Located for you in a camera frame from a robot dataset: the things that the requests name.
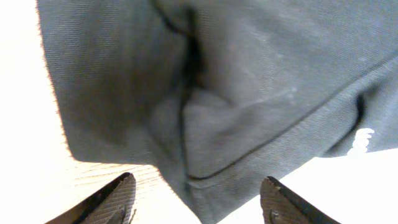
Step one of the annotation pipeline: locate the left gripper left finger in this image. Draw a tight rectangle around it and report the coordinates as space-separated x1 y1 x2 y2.
46 172 136 224

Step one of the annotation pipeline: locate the black t-shirt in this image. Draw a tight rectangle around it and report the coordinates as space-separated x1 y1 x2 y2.
37 0 397 223

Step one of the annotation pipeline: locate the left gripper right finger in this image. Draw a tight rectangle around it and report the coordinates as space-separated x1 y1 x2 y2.
260 176 340 224

